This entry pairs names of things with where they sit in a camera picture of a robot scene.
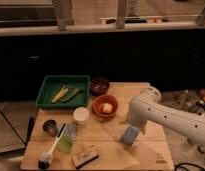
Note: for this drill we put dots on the spice bottle rack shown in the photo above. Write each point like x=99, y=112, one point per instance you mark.
x=190, y=101

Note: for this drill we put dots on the white paper cup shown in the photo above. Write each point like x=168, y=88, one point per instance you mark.
x=81, y=115

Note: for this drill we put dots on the corn cob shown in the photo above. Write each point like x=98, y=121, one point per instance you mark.
x=60, y=94

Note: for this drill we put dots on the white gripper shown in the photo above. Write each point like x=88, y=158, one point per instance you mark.
x=137, y=121

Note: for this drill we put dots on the small metal cup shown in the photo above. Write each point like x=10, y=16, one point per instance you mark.
x=50, y=127

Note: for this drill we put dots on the yellow round fruit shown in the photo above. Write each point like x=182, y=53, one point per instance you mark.
x=106, y=108

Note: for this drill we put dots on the green plastic tray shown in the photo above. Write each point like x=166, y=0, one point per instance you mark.
x=52, y=84

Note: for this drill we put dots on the wooden block eraser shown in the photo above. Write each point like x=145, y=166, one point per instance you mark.
x=85, y=156

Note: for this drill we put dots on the dark brown bowl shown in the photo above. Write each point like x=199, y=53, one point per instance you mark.
x=99, y=86

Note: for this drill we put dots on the green clear plastic cup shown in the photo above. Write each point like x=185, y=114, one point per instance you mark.
x=65, y=144

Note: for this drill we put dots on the green vegetable pod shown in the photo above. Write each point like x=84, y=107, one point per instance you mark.
x=71, y=95

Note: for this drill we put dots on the orange bowl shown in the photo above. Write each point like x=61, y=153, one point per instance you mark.
x=96, y=105

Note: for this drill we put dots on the blue sponge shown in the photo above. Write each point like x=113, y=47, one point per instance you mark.
x=130, y=135

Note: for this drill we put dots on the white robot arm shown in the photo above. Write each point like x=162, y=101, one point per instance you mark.
x=146, y=106

